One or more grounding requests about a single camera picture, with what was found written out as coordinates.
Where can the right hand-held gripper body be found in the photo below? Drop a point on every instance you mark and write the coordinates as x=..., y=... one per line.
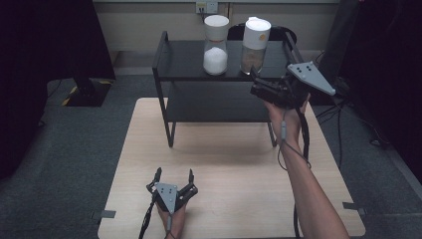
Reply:
x=308, y=76

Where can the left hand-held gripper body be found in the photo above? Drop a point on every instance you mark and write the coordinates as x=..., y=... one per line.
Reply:
x=167, y=194

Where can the glass jar with brown contents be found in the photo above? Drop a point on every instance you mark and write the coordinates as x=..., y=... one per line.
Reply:
x=256, y=36

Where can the glass jar of white salt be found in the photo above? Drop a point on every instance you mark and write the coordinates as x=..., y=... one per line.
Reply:
x=215, y=59

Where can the black two-tier shelf rack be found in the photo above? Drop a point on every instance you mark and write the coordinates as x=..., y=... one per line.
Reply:
x=185, y=59

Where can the person's left hand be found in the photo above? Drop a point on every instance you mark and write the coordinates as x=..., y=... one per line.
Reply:
x=177, y=222

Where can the person's right hand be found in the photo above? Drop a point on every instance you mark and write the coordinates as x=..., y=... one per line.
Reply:
x=292, y=122

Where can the black metal stand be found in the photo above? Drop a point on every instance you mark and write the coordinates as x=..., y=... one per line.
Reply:
x=335, y=49

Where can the dark curtain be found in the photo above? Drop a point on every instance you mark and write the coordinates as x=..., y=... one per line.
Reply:
x=391, y=66
x=40, y=66

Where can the black stand base striped tape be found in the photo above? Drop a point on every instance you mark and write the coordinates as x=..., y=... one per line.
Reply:
x=87, y=94

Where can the white wall socket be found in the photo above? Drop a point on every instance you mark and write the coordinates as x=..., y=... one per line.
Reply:
x=207, y=6

